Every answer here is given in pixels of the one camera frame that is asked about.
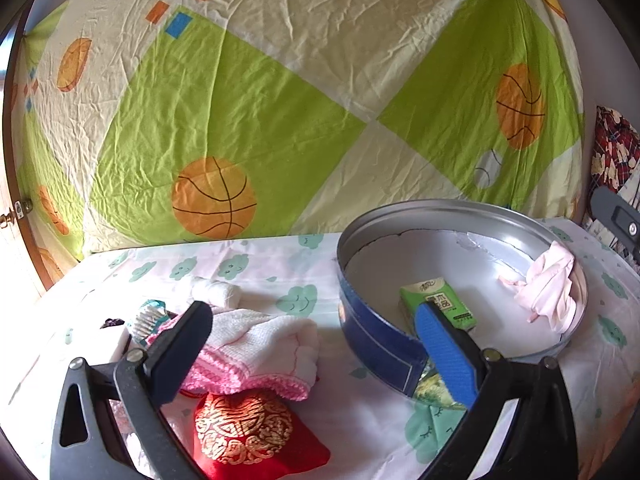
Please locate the pink white knitted sock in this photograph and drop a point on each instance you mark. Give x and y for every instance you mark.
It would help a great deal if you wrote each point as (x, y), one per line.
(247, 350)

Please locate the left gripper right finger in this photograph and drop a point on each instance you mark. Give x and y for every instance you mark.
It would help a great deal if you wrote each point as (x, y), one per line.
(540, 442)

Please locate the green basketball print sheet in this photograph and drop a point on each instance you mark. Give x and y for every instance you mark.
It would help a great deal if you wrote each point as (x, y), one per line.
(151, 122)

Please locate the cloud print table cloth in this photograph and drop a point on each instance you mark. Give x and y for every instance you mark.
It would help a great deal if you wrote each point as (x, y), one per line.
(371, 430)

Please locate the red gold embroidered pouch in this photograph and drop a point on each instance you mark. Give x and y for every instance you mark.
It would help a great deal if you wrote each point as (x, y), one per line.
(253, 435)

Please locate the red plaid hanging cloth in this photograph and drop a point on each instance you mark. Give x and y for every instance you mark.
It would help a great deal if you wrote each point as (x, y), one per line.
(615, 153)

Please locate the round butter cookie tin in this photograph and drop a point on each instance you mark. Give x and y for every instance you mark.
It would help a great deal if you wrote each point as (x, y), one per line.
(477, 249)

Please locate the green tissue pack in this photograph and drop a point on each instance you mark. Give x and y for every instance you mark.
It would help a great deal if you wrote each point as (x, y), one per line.
(440, 293)

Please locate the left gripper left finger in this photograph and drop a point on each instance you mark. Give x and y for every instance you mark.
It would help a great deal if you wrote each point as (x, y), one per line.
(86, 442)

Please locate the pink soft cloth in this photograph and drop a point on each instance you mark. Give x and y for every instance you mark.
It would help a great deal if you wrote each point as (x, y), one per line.
(546, 290)

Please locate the white rolled cloth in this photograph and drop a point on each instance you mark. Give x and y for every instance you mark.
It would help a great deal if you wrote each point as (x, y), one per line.
(217, 294)

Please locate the teal bristle brush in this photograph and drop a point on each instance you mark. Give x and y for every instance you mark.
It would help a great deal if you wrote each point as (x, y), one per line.
(148, 319)

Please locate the dark purple scrunchie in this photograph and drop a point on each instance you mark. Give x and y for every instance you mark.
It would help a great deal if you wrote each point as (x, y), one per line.
(112, 322)

